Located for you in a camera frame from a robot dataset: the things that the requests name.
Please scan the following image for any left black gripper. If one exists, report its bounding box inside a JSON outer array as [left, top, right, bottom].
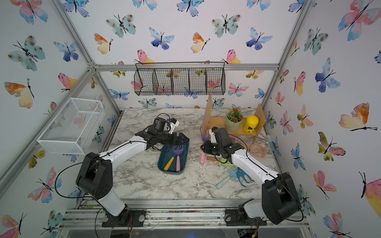
[[157, 133, 190, 146]]

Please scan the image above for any green fork wooden handle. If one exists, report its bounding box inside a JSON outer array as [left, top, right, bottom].
[[207, 156, 234, 167]]

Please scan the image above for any purple rake pink handle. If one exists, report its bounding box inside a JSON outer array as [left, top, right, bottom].
[[173, 145, 184, 172], [199, 127, 210, 165]]

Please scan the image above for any teal plastic storage box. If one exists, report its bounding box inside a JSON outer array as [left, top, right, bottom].
[[157, 142, 189, 175]]

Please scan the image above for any light blue rake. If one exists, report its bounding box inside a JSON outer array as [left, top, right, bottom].
[[215, 167, 238, 190]]

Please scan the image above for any teal claw rake yellow handle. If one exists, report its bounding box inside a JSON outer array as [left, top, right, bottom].
[[233, 167, 254, 187]]

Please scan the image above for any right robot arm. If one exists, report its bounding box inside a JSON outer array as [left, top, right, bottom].
[[201, 127, 302, 225]]

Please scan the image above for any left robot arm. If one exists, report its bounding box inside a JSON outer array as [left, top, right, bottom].
[[76, 117, 189, 218]]

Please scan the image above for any wooden shelf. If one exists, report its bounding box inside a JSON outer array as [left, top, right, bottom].
[[200, 93, 266, 141]]

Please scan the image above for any potted red flower plant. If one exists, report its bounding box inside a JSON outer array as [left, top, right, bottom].
[[225, 106, 244, 131]]

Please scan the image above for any orange plastic spatula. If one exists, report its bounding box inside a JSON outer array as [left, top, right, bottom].
[[248, 143, 268, 159]]

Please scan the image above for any yellow jar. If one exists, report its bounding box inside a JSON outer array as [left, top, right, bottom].
[[243, 116, 259, 134]]

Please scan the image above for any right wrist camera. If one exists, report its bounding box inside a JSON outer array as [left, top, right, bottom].
[[209, 129, 216, 143]]

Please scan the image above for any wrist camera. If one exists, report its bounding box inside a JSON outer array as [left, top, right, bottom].
[[209, 129, 216, 143], [169, 118, 180, 134]]

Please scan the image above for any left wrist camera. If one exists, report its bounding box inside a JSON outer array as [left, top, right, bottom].
[[169, 118, 180, 134]]

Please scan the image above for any black wire wall basket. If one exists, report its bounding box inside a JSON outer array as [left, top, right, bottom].
[[132, 61, 226, 98]]

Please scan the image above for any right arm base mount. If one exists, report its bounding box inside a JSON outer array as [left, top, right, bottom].
[[224, 208, 267, 227]]

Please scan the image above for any white mesh wall basket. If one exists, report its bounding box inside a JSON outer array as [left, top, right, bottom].
[[37, 98, 105, 155]]

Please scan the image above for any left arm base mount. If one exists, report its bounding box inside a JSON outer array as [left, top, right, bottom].
[[102, 210, 146, 228]]

